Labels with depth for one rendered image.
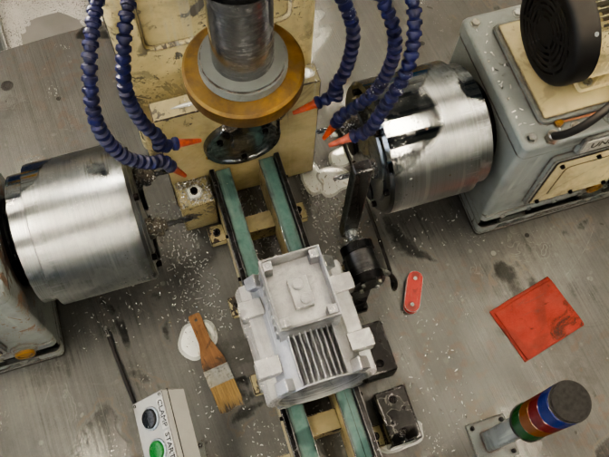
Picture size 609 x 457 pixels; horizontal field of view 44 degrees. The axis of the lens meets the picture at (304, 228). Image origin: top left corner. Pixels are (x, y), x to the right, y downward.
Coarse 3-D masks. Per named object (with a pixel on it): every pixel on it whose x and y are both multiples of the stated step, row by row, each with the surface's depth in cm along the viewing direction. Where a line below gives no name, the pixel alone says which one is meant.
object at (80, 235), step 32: (64, 160) 124; (96, 160) 123; (32, 192) 119; (64, 192) 119; (96, 192) 120; (128, 192) 120; (32, 224) 118; (64, 224) 118; (96, 224) 119; (128, 224) 120; (160, 224) 127; (32, 256) 119; (64, 256) 119; (96, 256) 120; (128, 256) 122; (160, 256) 137; (64, 288) 123; (96, 288) 126
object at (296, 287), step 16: (288, 256) 119; (304, 256) 122; (320, 256) 119; (272, 272) 119; (288, 272) 121; (304, 272) 121; (320, 272) 121; (272, 288) 120; (288, 288) 120; (304, 288) 118; (320, 288) 120; (272, 304) 115; (288, 304) 119; (304, 304) 117; (320, 304) 119; (336, 304) 116; (272, 320) 119; (288, 320) 115; (304, 320) 118; (320, 320) 115; (336, 320) 118
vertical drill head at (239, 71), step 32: (224, 32) 96; (256, 32) 97; (288, 32) 113; (192, 64) 109; (224, 64) 103; (256, 64) 103; (288, 64) 110; (192, 96) 108; (224, 96) 107; (256, 96) 106; (288, 96) 108; (224, 128) 114
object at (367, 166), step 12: (360, 168) 113; (372, 168) 113; (348, 180) 118; (360, 180) 116; (348, 192) 121; (360, 192) 120; (348, 204) 123; (360, 204) 124; (348, 216) 127; (360, 216) 129; (348, 228) 133
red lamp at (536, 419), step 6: (534, 396) 113; (534, 402) 111; (528, 408) 113; (534, 408) 110; (528, 414) 112; (534, 414) 110; (534, 420) 111; (540, 420) 109; (540, 426) 110; (546, 426) 109; (546, 432) 111; (552, 432) 111
